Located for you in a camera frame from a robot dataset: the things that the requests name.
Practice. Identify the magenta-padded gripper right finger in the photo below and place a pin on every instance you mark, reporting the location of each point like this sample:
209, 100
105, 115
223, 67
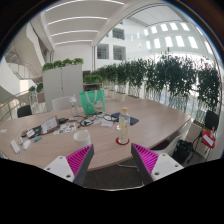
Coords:
148, 160

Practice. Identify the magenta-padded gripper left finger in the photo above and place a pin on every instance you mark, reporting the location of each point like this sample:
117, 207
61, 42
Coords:
78, 161

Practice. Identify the clear drink bottle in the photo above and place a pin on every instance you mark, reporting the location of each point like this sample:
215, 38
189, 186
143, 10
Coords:
124, 125

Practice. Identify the clear plastic water bottle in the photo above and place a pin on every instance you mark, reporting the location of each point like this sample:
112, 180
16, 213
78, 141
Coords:
73, 106

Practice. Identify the white mug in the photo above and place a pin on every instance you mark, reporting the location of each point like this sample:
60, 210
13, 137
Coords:
82, 139

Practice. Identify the black backpack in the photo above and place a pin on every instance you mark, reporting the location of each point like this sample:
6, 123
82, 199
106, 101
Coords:
181, 151

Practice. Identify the white chair with curved back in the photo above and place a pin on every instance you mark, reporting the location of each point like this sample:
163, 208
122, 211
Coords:
176, 140

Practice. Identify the flat round red coaster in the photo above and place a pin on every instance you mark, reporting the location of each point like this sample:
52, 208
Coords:
117, 142

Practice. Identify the colourful sticker sheet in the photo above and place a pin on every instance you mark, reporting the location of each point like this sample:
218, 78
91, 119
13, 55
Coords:
65, 128

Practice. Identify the dark blue keyboard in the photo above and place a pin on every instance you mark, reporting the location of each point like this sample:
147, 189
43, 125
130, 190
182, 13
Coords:
134, 120

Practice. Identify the small black device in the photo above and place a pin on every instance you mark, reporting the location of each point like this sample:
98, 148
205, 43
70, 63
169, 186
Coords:
63, 120

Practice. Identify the small blue block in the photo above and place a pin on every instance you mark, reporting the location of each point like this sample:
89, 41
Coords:
37, 139

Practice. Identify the small black and red case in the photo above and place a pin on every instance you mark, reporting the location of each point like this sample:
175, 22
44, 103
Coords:
28, 133

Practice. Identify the green tote bag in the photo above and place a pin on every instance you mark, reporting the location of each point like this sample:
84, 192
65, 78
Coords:
91, 101

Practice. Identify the small grey computer mouse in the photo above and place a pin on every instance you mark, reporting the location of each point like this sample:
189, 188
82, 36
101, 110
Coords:
20, 140

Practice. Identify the red bag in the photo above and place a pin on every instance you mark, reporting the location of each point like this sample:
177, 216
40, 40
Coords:
208, 139

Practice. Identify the white power strip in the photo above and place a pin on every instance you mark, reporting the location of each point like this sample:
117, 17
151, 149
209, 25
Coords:
15, 146

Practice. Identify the black office chair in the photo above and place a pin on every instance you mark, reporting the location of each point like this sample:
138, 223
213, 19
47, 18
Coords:
24, 111

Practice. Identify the black chair with thin legs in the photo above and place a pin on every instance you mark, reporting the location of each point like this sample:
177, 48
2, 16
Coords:
211, 120

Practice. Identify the brown planter with green plants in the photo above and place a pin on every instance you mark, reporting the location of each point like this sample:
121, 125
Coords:
39, 93

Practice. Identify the white cabinet topped with plants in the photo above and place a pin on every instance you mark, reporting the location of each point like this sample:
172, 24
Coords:
61, 83

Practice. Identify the row of tall green plants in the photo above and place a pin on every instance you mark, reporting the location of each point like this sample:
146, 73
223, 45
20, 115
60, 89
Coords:
166, 78

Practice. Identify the group of ceiling light strips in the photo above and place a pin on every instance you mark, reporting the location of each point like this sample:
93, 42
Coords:
75, 20

